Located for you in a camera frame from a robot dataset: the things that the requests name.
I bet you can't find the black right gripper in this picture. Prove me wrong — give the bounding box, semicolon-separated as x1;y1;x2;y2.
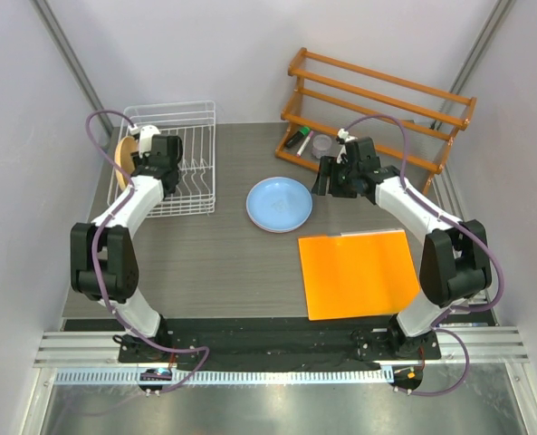
312;156;359;199

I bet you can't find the white wire dish rack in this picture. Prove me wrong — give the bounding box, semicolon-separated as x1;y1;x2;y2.
123;101;216;218

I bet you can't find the blue plate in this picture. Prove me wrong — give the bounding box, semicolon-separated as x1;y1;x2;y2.
245;177;313;229

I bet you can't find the yellow wooden-look plate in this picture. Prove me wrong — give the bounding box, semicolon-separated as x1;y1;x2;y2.
114;136;138;191

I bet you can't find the orange wooden shelf rack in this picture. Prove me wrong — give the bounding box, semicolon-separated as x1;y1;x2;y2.
275;48;477;193

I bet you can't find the green highlighter marker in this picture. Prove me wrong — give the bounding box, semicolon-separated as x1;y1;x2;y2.
284;126;311;149

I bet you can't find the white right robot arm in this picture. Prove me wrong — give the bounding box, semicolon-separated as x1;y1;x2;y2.
312;129;492;358

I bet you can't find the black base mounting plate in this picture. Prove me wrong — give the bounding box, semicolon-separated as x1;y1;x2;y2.
62;316;443;369

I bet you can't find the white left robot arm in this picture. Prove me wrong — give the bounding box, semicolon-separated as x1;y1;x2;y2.
70;125;183;362

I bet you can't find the orange clip file folder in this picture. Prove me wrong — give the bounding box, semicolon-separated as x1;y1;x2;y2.
298;228;420;322

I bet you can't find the pink plate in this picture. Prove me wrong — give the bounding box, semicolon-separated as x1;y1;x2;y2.
249;217;296;234

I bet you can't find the pink white marker pen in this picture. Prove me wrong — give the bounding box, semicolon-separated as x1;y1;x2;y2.
295;131;314;158

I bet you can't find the white slotted cable duct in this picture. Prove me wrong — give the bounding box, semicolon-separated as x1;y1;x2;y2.
54;366;394;386

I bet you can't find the small clear plastic cup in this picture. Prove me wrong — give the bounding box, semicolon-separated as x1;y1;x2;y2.
312;134;332;159

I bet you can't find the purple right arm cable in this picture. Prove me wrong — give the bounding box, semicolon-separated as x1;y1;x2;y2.
338;113;507;397

